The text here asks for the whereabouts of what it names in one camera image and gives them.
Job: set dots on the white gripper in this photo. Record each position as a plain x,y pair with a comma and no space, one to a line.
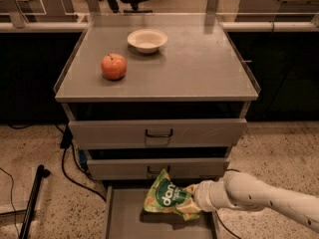
203,196

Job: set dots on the green rice chip bag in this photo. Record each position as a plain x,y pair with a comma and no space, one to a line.
165,197

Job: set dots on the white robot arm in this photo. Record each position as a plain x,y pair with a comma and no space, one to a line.
242,191

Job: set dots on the bottom grey drawer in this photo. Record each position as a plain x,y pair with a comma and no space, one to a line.
125,217

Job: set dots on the grey drawer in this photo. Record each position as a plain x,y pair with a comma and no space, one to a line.
125,217
155,124
147,163

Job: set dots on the top grey drawer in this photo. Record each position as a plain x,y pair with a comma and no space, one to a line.
155,124

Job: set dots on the middle grey drawer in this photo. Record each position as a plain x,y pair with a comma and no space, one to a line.
147,163

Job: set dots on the grey drawer cabinet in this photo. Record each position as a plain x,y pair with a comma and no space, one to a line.
197,63

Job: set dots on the black metal bar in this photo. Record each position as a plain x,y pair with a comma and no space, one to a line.
41,173

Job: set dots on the red apple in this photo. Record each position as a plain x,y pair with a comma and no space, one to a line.
114,67

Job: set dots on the white bowl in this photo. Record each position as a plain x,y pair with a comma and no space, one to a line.
147,41

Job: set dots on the white horizontal rail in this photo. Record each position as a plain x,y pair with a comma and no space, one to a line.
227,26

